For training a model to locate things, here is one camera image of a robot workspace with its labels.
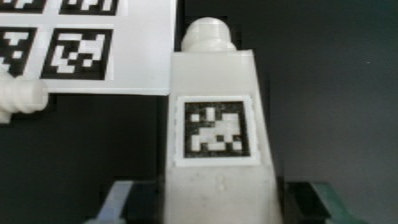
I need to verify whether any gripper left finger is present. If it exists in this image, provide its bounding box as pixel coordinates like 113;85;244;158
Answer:
82;180;159;224

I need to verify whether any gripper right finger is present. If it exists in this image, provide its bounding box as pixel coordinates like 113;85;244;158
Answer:
285;182;369;224

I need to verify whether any white table leg with tag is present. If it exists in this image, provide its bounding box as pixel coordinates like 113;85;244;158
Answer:
164;17;283;224

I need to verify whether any white table leg on sheet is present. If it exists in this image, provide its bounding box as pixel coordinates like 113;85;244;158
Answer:
0;71;50;124

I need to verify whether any white sheet with tags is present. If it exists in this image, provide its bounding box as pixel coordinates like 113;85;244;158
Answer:
0;0;178;95

